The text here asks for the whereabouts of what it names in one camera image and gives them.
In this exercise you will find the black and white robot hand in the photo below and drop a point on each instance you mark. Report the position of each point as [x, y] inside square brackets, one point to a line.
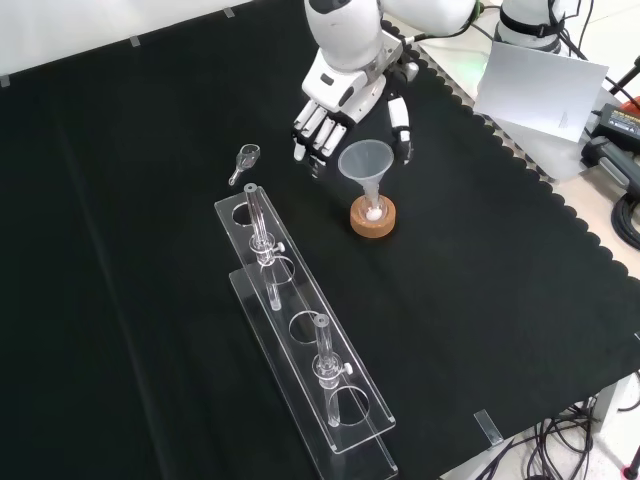
[340, 85]

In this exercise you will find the translucent plastic funnel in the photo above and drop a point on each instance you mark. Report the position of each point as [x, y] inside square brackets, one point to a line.
[365, 160]

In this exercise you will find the clear round-bottom flask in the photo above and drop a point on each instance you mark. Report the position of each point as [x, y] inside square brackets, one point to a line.
[374, 214]

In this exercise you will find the clear acrylic funnel stand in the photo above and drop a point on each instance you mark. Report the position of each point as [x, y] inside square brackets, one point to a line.
[295, 300]

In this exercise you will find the pale board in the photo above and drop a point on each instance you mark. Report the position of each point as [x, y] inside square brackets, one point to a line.
[540, 90]

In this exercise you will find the black bench cloth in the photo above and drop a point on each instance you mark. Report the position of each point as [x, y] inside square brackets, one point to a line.
[450, 300]

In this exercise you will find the black tripod leg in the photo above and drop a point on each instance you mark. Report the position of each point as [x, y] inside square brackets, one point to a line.
[622, 80]

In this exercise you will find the black power adapter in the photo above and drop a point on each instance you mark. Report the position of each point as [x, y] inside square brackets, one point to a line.
[620, 122]

